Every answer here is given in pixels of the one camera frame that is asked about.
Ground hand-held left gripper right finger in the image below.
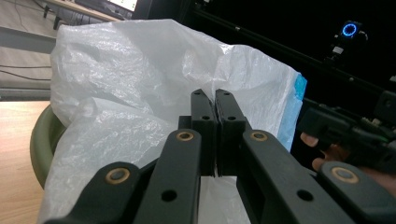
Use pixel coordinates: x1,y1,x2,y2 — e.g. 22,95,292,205
215,88,253,176

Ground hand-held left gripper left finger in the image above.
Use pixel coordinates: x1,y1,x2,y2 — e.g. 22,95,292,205
178,88,218,176

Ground white garbage bag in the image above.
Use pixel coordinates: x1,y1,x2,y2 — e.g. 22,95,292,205
36,18,308,224

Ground green plastic trash bin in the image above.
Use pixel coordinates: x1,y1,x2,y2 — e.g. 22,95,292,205
29,105,69,189

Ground camera with blue ring light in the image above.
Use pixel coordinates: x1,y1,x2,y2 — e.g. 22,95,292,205
325,20,369,63

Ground tangled black floor cables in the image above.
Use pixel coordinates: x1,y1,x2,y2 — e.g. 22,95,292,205
0,63,52,82

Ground white metal desk frame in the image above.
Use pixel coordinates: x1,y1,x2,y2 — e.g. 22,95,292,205
0,0,138,55

